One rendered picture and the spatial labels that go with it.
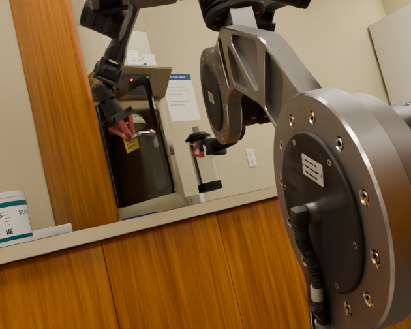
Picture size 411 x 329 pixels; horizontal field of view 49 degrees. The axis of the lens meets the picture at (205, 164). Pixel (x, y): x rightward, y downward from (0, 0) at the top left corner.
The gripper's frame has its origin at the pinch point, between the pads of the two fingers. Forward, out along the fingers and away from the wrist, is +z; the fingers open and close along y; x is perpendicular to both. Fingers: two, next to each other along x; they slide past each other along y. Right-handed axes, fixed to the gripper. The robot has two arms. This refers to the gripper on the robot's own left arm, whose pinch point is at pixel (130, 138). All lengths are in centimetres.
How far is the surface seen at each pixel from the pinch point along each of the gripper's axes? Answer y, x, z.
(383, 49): -319, -29, 60
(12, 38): -24, -66, -60
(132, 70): -26.1, -10.6, -20.1
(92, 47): -24.5, -21.9, -35.4
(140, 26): -52, -20, -35
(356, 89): -264, -43, 72
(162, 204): -12.4, -20.2, 30.3
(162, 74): -38.9, -10.5, -13.3
